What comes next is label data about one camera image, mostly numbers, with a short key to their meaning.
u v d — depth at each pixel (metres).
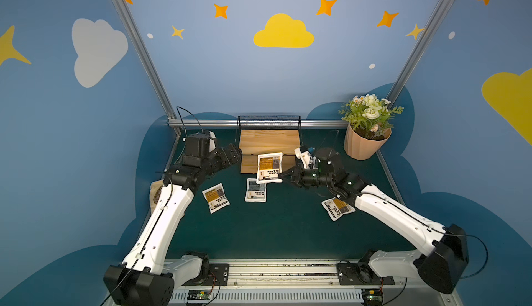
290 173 0.69
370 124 0.95
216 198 0.93
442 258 0.39
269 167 0.74
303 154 0.69
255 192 0.96
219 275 0.74
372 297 0.73
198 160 0.53
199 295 0.72
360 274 0.66
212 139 0.57
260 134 0.98
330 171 0.55
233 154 0.66
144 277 0.36
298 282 0.74
